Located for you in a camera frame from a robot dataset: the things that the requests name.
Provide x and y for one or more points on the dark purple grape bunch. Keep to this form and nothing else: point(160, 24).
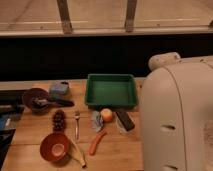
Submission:
point(59, 121)

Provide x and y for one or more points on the yellow banana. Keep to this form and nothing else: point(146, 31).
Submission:
point(77, 153)

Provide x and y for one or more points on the red-brown bowl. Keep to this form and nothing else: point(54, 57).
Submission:
point(54, 147)

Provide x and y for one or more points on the black rectangular block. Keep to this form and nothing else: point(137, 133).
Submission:
point(125, 120)

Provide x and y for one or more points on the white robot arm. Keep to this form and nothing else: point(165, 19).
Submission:
point(176, 108)

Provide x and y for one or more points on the black-handled utensil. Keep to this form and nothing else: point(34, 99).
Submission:
point(45, 102)

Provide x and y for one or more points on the dark purple bowl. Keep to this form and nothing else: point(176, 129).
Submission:
point(30, 96)

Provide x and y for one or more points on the green plastic tray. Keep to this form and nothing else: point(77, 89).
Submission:
point(111, 90)

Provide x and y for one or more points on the orange carrot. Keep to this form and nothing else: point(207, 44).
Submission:
point(96, 141)

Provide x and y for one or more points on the orange-yellow apple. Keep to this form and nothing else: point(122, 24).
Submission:
point(107, 115)

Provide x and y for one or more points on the silver fork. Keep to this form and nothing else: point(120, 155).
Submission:
point(77, 118)

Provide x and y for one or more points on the blue sponge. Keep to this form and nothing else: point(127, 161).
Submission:
point(59, 88)

